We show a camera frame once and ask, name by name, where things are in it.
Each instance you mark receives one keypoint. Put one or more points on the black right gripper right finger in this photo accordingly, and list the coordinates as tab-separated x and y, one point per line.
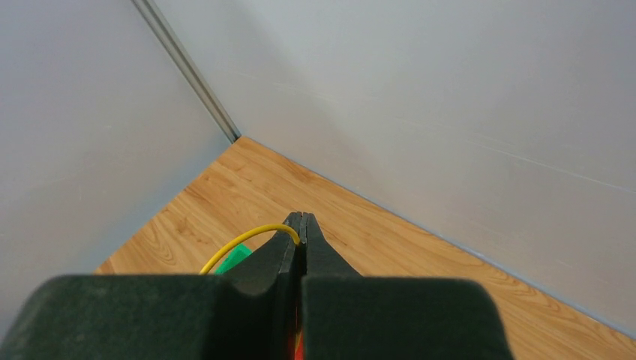
346	315

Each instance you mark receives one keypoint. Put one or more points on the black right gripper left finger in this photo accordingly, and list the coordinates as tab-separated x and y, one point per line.
248	312

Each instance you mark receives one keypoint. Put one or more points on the red plastic bin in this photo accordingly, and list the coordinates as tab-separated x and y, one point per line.
295	336

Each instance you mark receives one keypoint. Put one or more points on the green plastic bin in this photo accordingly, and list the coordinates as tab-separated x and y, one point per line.
233	258

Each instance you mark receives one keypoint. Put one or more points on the aluminium frame post left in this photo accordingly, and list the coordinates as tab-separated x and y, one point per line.
169	40

